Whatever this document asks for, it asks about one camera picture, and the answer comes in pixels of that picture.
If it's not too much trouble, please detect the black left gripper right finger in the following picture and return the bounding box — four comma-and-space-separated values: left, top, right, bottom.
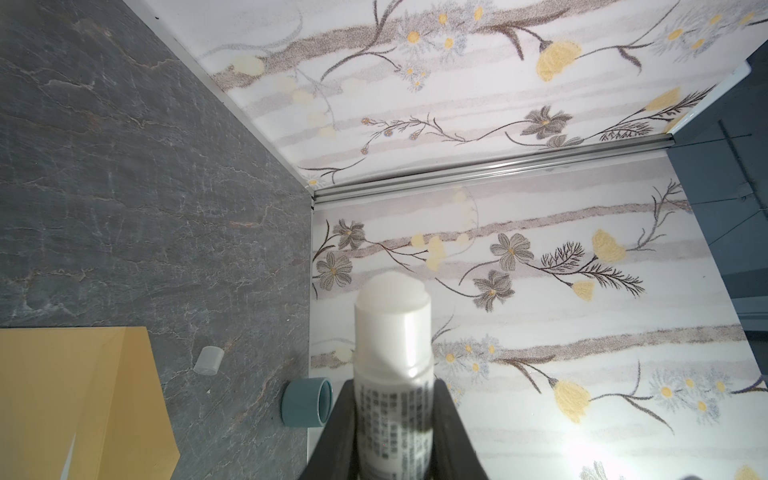
430, 379, 489, 480

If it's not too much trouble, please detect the tan paper envelope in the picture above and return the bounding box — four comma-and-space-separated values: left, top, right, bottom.
1, 327, 180, 479

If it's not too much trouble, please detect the white glue stick cap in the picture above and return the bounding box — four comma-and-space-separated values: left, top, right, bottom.
193, 346, 225, 376

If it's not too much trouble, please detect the white glue stick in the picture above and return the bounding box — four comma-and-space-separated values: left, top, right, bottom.
353, 272, 434, 479

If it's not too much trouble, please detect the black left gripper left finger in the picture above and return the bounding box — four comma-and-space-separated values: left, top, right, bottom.
298, 380, 360, 480

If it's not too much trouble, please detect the teal ceramic cup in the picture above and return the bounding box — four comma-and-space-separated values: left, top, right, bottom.
281, 377, 333, 429

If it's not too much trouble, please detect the blue bordered floral letter paper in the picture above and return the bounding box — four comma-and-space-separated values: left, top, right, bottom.
60, 449, 73, 480

